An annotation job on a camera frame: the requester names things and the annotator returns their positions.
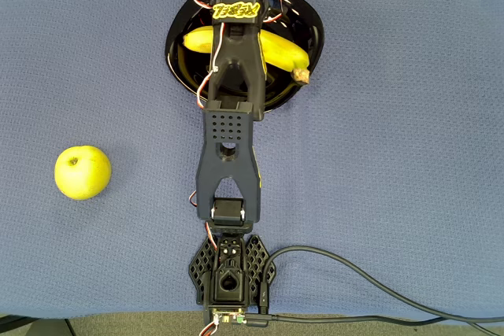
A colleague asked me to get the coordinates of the blue-grey woven cloth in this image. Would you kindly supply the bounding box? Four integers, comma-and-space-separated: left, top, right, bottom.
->
0, 0, 504, 321

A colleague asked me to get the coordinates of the thick black USB cable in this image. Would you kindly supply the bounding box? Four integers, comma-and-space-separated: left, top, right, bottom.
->
258, 245, 504, 322

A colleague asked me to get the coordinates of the green apple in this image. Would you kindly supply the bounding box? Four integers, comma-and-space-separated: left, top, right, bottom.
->
54, 145, 113, 201

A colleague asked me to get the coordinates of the black camera stand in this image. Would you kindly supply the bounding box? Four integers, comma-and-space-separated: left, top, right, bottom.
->
0, 313, 78, 336

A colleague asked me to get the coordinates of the thin black power cable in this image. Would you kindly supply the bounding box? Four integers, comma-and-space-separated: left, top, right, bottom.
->
246, 313, 499, 336

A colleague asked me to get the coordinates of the yellow banana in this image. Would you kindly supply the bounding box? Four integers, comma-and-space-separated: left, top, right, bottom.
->
182, 25, 312, 87

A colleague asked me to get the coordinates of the glossy black plate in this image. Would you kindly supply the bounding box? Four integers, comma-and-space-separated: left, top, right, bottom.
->
164, 0, 327, 116

